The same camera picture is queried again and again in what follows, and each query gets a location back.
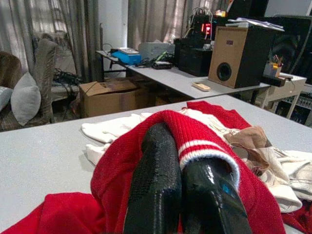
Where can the light grey printer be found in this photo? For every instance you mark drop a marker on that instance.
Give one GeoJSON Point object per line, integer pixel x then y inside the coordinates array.
{"type": "Point", "coordinates": [153, 48]}

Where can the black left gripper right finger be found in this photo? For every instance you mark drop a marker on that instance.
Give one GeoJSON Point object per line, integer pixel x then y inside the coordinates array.
{"type": "Point", "coordinates": [209, 200]}

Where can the brown cardboard box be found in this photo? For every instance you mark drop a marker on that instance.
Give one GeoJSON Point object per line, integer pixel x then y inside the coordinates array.
{"type": "Point", "coordinates": [109, 100]}

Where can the long grey desk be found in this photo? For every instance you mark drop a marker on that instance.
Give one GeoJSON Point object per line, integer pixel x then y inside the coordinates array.
{"type": "Point", "coordinates": [175, 78]}

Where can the electronics rig red display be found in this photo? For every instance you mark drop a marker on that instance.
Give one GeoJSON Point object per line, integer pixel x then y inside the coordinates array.
{"type": "Point", "coordinates": [202, 24]}

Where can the black computer case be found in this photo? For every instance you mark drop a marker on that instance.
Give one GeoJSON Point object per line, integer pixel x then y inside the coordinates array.
{"type": "Point", "coordinates": [192, 61]}

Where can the stack of white papers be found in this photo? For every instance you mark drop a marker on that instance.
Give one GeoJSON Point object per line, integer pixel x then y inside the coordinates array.
{"type": "Point", "coordinates": [256, 23]}

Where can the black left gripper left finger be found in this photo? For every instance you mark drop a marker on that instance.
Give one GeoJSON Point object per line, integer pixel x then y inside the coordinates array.
{"type": "Point", "coordinates": [156, 182]}

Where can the pen cup with pens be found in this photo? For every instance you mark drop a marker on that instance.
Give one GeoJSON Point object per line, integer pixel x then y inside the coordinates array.
{"type": "Point", "coordinates": [273, 68]}

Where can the grey woven chair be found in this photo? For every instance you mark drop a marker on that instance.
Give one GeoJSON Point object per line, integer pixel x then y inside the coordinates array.
{"type": "Point", "coordinates": [46, 73]}

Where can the beige sheer curtain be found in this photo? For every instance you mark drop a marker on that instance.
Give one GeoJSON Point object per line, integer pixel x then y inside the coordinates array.
{"type": "Point", "coordinates": [73, 29]}
{"type": "Point", "coordinates": [158, 19]}

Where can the flat grey pillow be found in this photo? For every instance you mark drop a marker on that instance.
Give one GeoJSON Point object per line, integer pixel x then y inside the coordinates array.
{"type": "Point", "coordinates": [5, 97]}

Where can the beige remote control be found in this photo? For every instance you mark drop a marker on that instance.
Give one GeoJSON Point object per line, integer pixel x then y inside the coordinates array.
{"type": "Point", "coordinates": [201, 86]}

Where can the white side table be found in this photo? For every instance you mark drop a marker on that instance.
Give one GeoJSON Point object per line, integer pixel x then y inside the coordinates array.
{"type": "Point", "coordinates": [285, 90]}

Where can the flat black device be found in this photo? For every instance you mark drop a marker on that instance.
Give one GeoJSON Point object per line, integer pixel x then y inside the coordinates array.
{"type": "Point", "coordinates": [162, 65]}

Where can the upright grey pillow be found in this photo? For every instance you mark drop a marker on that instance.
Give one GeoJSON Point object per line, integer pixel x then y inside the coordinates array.
{"type": "Point", "coordinates": [25, 100]}

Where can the blue box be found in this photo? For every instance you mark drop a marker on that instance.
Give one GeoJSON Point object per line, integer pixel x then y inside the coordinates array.
{"type": "Point", "coordinates": [126, 58]}

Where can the red knit sweater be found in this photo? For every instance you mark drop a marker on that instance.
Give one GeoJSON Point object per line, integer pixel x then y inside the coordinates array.
{"type": "Point", "coordinates": [117, 158]}

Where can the wooden speaker box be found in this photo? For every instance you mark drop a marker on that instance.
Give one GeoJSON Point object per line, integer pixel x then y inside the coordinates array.
{"type": "Point", "coordinates": [229, 48]}

